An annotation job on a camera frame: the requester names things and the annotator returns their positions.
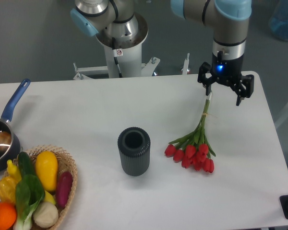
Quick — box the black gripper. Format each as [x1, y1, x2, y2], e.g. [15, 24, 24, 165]
[197, 54, 254, 106]

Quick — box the red tulip bouquet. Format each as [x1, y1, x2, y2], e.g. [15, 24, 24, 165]
[164, 93, 216, 173]

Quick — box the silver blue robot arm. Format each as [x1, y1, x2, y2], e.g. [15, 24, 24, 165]
[70, 0, 254, 103]

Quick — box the blue translucent container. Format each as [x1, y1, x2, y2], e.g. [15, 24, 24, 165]
[268, 0, 288, 42]

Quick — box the dark grey ribbed vase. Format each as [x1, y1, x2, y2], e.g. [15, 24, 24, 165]
[118, 127, 151, 176]

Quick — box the woven wicker basket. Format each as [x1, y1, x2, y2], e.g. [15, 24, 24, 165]
[0, 145, 77, 230]

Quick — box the purple eggplant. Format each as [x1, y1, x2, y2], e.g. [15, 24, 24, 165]
[55, 171, 73, 208]

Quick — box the yellow squash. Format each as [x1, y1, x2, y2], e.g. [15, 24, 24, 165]
[35, 151, 58, 193]

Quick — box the yellow banana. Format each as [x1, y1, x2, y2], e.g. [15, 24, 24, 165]
[43, 191, 56, 205]

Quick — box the green cucumber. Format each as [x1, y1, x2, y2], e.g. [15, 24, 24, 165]
[18, 151, 36, 178]

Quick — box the green bok choy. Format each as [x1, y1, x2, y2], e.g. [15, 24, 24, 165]
[13, 174, 46, 230]

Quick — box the beige steamed bun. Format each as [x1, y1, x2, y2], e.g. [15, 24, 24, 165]
[33, 202, 59, 228]

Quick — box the small yellow gourd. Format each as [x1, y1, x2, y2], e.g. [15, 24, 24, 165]
[7, 160, 22, 183]

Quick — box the brown bun in pan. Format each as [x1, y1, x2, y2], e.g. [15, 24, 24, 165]
[0, 131, 12, 152]

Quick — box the yellow bell pepper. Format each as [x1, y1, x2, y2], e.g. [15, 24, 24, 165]
[0, 176, 17, 205]

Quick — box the orange fruit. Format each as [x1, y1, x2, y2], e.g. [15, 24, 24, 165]
[0, 202, 17, 230]

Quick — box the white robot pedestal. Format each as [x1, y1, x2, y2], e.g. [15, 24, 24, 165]
[72, 13, 192, 81]

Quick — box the black cable on pedestal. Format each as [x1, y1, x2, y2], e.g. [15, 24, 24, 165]
[111, 37, 123, 79]

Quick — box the blue handled saucepan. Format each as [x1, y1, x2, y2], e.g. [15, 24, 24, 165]
[0, 79, 31, 171]

